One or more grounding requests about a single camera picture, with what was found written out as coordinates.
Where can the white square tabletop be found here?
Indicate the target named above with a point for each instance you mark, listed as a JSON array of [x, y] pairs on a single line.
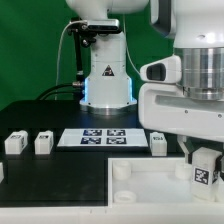
[[153, 181]]

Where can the white L-shaped fence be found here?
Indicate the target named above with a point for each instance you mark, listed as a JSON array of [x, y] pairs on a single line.
[[138, 214]]

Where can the white plate with tags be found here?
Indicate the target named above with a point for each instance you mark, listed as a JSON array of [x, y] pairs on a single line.
[[103, 137]]

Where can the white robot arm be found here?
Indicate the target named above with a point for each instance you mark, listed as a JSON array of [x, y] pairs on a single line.
[[183, 94]]

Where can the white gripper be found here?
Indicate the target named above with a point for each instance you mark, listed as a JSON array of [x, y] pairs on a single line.
[[165, 109]]

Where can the white block left edge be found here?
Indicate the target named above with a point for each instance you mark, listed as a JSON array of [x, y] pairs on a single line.
[[1, 172]]

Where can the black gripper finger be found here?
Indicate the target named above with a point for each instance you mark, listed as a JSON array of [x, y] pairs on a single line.
[[221, 164]]

